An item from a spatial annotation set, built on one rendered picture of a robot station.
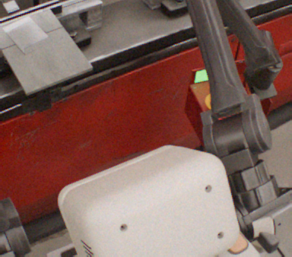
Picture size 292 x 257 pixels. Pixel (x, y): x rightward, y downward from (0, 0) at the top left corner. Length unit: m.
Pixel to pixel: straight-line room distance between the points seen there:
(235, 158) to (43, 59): 0.65
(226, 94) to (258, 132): 0.09
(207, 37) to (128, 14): 0.77
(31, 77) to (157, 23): 0.50
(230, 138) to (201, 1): 0.26
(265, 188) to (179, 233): 0.24
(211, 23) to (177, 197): 0.39
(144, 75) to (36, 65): 0.46
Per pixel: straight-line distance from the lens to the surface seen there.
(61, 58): 1.40
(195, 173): 0.72
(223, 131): 0.93
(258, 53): 1.38
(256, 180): 0.92
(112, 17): 1.71
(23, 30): 1.49
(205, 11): 1.00
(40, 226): 2.20
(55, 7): 1.56
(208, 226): 0.74
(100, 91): 1.68
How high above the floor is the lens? 1.97
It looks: 49 degrees down
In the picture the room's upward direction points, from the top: 6 degrees clockwise
